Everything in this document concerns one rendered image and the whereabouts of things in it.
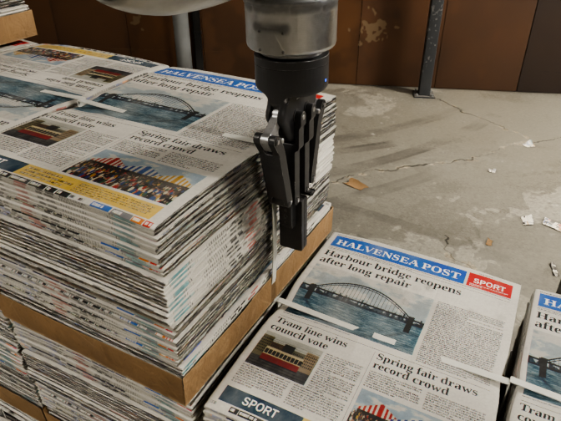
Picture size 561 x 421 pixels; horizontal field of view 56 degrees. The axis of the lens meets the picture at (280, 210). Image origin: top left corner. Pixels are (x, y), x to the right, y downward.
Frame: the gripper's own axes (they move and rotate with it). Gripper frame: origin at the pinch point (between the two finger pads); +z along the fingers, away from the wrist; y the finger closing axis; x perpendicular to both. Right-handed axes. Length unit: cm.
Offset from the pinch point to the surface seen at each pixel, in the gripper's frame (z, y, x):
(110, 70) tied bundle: -11.0, -10.3, -35.7
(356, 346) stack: 13.1, 3.3, 10.0
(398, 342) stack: 13.2, 0.3, 14.3
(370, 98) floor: 95, -298, -89
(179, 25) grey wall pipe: 49, -264, -222
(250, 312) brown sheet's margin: 9.4, 7.3, -2.1
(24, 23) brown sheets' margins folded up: -15, -16, -60
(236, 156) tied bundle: -10.3, 5.7, -3.6
